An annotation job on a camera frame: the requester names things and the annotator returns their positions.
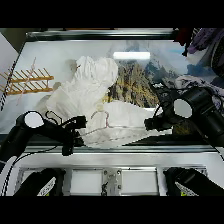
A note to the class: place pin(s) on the pink clothes hanger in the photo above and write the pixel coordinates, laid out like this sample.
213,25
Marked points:
107,120

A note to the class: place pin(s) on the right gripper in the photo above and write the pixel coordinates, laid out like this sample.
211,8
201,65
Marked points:
159,122

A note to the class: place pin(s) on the dark red garment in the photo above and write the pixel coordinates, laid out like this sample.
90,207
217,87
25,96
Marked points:
182,35

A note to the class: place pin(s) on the silver frame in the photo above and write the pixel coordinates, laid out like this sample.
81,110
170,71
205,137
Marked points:
133,156

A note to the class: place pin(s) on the wooden slatted rack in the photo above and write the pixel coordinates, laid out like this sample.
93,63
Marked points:
30,80

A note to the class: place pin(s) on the white long-sleeved shirt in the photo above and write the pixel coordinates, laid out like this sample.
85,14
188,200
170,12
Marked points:
86,93

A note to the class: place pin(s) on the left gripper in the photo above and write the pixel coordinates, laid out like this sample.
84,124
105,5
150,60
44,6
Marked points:
71,140

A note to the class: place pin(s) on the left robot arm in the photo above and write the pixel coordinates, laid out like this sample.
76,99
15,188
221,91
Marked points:
20,133

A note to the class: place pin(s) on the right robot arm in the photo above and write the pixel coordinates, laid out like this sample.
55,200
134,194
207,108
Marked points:
203,113

